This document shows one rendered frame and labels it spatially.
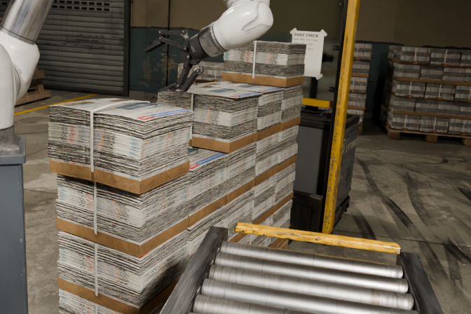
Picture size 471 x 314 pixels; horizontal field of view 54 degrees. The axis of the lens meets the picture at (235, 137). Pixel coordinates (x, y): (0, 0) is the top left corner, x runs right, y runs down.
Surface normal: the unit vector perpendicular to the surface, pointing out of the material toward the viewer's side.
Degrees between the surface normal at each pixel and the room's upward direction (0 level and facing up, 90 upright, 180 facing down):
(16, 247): 90
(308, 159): 90
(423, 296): 0
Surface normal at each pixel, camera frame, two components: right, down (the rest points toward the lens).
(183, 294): 0.07, -0.97
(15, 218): 0.40, 0.23
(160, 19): -0.18, 0.21
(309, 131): -0.46, 0.17
